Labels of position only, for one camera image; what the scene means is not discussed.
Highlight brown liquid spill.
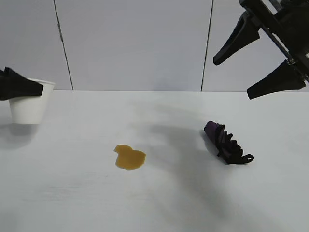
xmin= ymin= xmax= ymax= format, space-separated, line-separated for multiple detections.
xmin=113 ymin=144 xmax=147 ymax=172

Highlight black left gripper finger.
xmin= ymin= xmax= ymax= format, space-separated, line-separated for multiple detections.
xmin=0 ymin=67 xmax=45 ymax=101

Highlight white paper cup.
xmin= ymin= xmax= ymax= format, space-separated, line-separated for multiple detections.
xmin=9 ymin=78 xmax=56 ymax=125

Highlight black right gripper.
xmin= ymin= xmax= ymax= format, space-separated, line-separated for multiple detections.
xmin=213 ymin=0 xmax=309 ymax=100

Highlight purple and black cloth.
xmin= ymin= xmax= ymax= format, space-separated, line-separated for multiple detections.
xmin=199 ymin=120 xmax=255 ymax=166

